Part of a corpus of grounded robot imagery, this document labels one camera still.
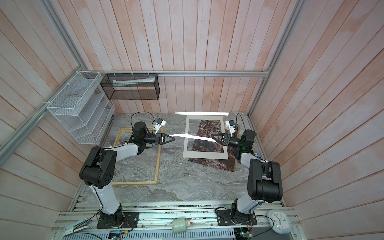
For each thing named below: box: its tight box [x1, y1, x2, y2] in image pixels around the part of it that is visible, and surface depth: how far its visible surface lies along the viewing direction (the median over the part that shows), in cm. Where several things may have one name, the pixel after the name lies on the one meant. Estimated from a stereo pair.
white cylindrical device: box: [171, 218, 191, 235], surface depth 66 cm
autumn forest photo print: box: [188, 120, 236, 172], surface depth 103 cm
